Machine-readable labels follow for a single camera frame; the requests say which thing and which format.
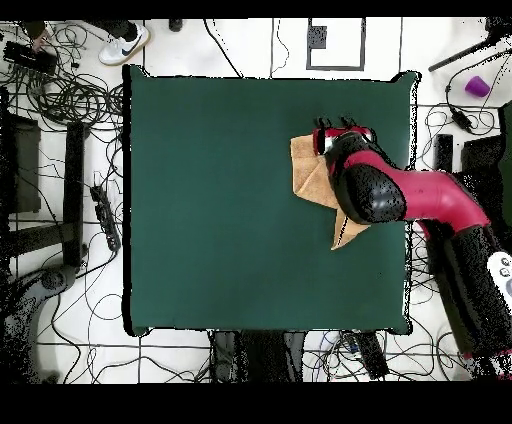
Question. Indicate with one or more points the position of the black power strip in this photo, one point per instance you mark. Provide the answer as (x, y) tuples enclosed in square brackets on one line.
[(372, 356), (104, 218)]

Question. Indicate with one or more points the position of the person's foot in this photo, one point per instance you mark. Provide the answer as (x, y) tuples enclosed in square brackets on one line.
[(122, 48)]

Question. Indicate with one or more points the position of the dark green table cloth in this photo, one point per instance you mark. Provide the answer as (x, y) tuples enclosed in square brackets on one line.
[(200, 220)]

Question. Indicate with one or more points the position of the black floor panel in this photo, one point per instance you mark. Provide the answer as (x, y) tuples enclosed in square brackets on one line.
[(24, 168), (482, 152)]

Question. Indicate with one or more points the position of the black rod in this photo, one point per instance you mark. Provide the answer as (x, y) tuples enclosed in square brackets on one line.
[(460, 54)]

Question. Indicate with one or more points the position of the person's forearm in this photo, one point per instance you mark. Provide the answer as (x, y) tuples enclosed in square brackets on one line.
[(34, 28)]

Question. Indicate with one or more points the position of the black power adapter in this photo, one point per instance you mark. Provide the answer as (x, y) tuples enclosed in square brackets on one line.
[(462, 119)]

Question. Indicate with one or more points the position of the person's hand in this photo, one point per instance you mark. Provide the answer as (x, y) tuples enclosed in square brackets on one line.
[(40, 42)]

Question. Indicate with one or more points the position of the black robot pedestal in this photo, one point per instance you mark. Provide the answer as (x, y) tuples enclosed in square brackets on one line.
[(256, 356)]

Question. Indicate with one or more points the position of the purple cup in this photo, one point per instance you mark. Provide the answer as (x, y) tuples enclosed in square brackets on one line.
[(477, 86)]

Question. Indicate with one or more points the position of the grey floor frame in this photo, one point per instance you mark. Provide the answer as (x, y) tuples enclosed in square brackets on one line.
[(336, 68)]

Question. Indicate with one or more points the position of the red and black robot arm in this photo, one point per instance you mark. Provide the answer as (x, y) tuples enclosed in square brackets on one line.
[(432, 196)]

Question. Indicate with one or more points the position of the black tripod base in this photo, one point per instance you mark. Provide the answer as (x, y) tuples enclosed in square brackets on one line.
[(52, 278)]

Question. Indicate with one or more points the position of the black box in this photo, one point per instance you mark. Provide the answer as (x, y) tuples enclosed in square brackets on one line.
[(24, 56)]

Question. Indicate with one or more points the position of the orange terry towel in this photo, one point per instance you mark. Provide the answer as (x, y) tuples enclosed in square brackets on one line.
[(308, 176)]

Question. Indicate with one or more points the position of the person's leg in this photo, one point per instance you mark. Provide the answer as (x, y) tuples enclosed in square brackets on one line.
[(120, 28)]

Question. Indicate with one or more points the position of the small black object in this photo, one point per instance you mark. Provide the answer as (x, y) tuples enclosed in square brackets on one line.
[(175, 24)]

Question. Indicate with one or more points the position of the black upright bar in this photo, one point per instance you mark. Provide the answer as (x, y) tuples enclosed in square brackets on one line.
[(444, 152), (74, 192)]

